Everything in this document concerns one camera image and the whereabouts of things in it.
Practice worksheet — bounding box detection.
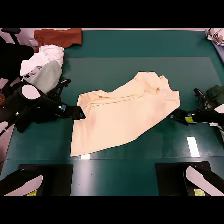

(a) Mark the pale grey garment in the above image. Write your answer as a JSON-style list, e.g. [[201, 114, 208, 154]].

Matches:
[[24, 59, 63, 95]]

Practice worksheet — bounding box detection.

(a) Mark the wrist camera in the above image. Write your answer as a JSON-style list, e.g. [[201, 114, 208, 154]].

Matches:
[[193, 87, 211, 110], [49, 78, 72, 100]]

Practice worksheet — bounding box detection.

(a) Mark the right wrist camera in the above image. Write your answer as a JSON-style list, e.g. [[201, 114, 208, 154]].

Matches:
[[193, 87, 211, 110]]

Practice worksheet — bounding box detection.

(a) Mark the dark green garment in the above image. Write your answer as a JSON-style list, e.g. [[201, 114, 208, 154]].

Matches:
[[205, 84, 224, 110]]

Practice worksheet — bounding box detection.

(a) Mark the cream shirt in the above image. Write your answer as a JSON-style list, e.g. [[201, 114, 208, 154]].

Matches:
[[70, 70, 182, 157]]

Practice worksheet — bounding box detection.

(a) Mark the white patterned garment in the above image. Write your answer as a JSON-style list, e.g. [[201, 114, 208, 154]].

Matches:
[[205, 28, 224, 47]]

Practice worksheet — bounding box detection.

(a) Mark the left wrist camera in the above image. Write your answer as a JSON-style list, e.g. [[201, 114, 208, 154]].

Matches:
[[49, 78, 72, 100]]

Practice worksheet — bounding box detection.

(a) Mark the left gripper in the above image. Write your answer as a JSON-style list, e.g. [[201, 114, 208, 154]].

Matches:
[[61, 104, 88, 121]]

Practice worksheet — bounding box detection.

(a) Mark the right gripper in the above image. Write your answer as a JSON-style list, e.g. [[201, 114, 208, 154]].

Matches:
[[171, 108, 198, 126]]

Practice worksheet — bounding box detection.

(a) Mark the rust brown garment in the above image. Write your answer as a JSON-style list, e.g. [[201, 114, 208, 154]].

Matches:
[[33, 28, 83, 50]]

